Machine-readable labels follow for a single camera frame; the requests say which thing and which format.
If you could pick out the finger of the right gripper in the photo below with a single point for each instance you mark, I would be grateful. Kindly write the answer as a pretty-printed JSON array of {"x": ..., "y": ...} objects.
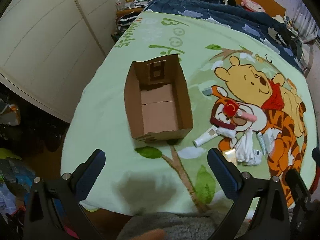
[
  {"x": 300, "y": 193},
  {"x": 316, "y": 156}
]

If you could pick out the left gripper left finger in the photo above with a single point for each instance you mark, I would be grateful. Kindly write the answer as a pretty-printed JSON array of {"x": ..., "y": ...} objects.
[{"x": 86, "y": 174}]

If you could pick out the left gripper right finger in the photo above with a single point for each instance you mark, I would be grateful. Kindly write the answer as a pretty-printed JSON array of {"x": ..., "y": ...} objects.
[{"x": 227, "y": 174}]

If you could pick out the white cotton glove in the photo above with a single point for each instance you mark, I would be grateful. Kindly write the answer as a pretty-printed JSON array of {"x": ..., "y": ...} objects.
[{"x": 245, "y": 152}]

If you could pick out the white cream tube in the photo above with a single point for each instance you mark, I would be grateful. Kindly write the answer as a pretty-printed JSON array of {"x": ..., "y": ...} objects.
[{"x": 208, "y": 135}]

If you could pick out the red cube box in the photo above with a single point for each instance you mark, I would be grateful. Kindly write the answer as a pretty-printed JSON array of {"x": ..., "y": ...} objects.
[{"x": 230, "y": 108}]

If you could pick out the yellow small carton box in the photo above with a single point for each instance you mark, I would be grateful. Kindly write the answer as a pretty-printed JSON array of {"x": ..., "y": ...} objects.
[{"x": 230, "y": 156}]

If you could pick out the clear cotton pad bag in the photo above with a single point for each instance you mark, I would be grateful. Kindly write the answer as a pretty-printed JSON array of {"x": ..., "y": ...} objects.
[{"x": 269, "y": 140}]

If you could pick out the grey hand cream tube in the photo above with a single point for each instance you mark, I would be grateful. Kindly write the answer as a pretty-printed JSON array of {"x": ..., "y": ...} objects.
[{"x": 261, "y": 142}]

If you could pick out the pink hair comb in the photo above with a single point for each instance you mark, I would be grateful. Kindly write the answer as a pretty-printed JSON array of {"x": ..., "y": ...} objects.
[{"x": 246, "y": 116}]

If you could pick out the green Winnie Pooh blanket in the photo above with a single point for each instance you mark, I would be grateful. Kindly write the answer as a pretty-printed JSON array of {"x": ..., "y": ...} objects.
[{"x": 173, "y": 175}]

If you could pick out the small blue-grey block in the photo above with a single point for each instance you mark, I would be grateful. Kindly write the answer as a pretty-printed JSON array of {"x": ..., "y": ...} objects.
[{"x": 207, "y": 91}]

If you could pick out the brown cardboard box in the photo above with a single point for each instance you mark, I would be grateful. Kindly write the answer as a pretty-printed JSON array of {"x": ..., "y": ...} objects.
[{"x": 157, "y": 102}]

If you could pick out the navy patterned duvet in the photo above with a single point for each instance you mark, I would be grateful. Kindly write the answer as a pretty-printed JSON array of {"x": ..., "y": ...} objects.
[{"x": 258, "y": 25}]

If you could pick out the cream wardrobe doors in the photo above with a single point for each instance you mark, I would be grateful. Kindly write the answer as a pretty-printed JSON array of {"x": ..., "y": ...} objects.
[{"x": 51, "y": 49}]

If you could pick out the pink plush toy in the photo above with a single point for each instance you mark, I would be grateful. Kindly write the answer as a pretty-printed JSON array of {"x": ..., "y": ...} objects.
[{"x": 251, "y": 6}]

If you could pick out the black white knitted cloth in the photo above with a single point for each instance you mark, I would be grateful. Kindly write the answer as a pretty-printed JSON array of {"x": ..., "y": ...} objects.
[{"x": 127, "y": 19}]

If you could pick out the wooden bedside table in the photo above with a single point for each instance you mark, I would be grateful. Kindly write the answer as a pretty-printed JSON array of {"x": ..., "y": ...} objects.
[{"x": 121, "y": 13}]

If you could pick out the clear plastic bottle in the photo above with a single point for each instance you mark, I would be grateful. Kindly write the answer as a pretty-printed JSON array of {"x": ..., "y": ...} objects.
[{"x": 119, "y": 5}]

